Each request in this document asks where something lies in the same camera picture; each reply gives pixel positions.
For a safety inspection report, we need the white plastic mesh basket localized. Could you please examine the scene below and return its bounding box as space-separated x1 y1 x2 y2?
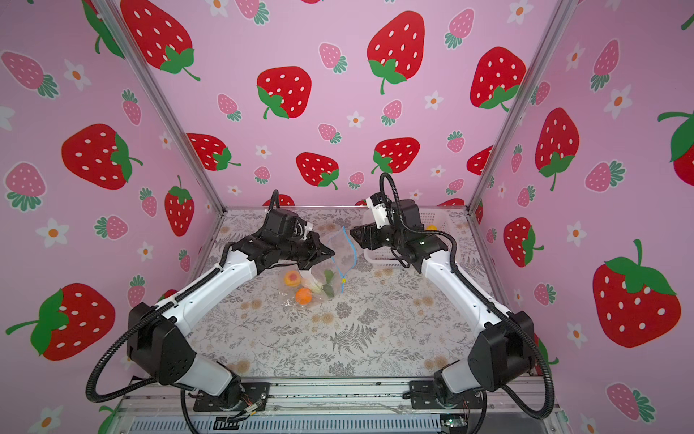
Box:
363 208 464 269

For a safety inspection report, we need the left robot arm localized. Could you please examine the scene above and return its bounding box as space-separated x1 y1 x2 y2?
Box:
128 231 334 401

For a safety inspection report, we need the aluminium corner post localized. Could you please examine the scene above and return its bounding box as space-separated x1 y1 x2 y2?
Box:
94 0 226 214
467 0 578 213

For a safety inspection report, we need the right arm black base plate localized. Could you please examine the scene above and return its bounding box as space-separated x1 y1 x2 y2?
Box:
402 379 484 410

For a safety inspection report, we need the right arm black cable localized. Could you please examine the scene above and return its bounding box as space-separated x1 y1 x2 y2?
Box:
378 172 557 434

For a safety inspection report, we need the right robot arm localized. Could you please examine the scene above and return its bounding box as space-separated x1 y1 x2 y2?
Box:
350 224 540 395

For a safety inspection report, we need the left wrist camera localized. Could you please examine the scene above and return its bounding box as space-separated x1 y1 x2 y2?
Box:
262 208 314 243

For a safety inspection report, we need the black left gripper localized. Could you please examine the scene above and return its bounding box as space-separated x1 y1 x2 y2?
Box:
278 232 336 271

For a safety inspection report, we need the aluminium front rail frame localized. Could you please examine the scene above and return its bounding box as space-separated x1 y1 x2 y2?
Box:
102 377 572 433

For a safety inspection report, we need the aluminium left corner post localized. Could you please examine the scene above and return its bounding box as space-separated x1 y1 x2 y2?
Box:
94 0 226 214

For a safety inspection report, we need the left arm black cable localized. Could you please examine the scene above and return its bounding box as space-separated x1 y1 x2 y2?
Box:
85 188 283 434

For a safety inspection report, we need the clear zip bag blue zipper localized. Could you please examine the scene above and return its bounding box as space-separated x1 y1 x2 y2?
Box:
279 226 360 309

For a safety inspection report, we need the orange tangerine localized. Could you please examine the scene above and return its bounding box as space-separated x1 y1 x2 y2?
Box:
295 288 314 306

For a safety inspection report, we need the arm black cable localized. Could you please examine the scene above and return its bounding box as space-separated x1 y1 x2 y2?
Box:
378 172 557 434
85 188 283 434

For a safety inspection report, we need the yellow red peach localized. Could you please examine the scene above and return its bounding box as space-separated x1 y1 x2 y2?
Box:
283 271 302 288

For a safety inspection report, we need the aluminium right corner post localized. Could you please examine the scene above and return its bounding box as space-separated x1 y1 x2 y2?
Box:
467 0 578 213

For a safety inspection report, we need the white radish with leaves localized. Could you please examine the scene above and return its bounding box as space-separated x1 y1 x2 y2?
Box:
301 269 335 298

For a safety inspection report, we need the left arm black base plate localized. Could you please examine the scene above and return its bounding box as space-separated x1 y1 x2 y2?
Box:
193 381 271 413

